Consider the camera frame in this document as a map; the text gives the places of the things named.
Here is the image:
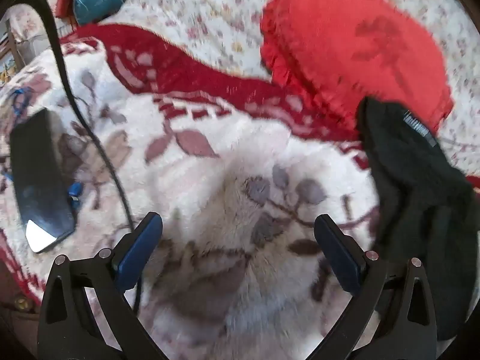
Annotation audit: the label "black cable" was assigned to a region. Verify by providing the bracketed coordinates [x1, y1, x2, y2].
[7, 0, 145, 314]

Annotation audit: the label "red ruffled pillow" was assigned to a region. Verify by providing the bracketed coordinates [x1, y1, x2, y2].
[259, 0, 455, 136]

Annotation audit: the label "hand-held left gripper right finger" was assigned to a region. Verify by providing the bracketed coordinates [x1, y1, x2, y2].
[313, 214, 438, 360]

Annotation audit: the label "floral bedsheet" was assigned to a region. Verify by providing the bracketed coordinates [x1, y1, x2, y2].
[7, 0, 480, 175]

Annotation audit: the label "black pants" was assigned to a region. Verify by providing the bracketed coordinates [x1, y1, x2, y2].
[354, 97, 480, 343]

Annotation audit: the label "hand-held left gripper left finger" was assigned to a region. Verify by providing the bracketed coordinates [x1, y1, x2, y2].
[37, 212, 166, 360]

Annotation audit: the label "white red floral plush blanket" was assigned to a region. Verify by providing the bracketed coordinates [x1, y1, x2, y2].
[0, 22, 480, 360]

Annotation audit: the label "black smartphone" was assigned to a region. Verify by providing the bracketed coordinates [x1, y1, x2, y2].
[9, 108, 76, 254]

